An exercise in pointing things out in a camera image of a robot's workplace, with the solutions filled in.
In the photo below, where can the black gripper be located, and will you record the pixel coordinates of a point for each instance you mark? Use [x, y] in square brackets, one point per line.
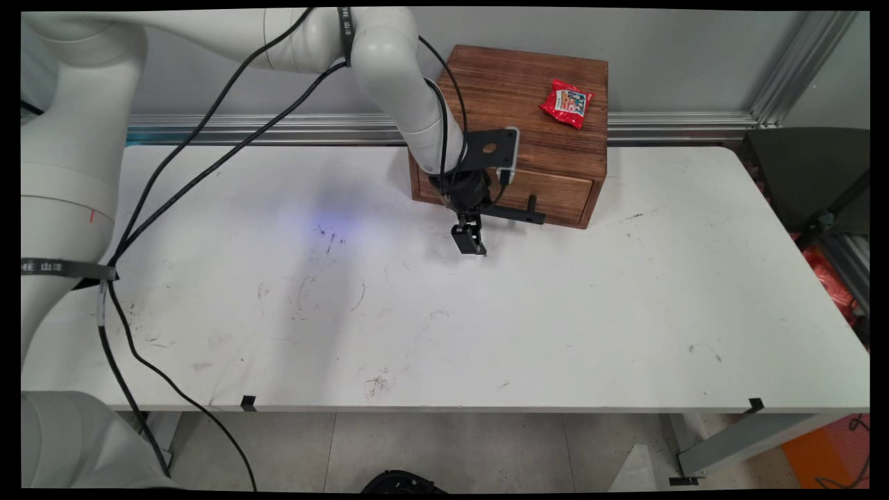
[464, 191]

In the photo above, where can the light wooden drawer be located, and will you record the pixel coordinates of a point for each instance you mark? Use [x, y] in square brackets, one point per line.
[549, 194]

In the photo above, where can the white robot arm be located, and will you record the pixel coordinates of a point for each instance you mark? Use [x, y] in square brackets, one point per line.
[389, 62]

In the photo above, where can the dark wooden drawer cabinet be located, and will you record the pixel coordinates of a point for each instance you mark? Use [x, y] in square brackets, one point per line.
[500, 90]

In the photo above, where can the red snack packet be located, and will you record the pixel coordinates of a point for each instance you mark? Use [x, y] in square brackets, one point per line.
[568, 104]

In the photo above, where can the black round floor object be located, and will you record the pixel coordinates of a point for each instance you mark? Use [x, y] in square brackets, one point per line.
[403, 482]

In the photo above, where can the black table edge clip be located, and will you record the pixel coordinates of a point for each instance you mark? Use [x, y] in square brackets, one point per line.
[755, 405]
[248, 403]

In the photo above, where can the dark grey panel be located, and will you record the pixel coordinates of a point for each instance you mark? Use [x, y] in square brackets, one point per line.
[792, 167]

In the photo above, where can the grey table leg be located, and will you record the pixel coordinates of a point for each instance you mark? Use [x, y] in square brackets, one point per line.
[743, 437]
[163, 434]

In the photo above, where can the black tripod stand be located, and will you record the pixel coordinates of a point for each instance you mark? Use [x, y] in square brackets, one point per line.
[823, 222]

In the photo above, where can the red plastic bag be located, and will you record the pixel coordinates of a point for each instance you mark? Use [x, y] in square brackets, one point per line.
[830, 278]

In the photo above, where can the orange floor mat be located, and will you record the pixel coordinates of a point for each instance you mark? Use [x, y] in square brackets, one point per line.
[826, 451]

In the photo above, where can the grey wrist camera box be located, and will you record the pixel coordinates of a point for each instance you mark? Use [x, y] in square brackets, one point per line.
[509, 173]

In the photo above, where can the horizontal aluminium frame rail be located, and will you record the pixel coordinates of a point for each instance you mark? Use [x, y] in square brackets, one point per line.
[660, 128]

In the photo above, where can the slanted aluminium frame post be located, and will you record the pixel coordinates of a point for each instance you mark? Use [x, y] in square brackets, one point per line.
[799, 69]

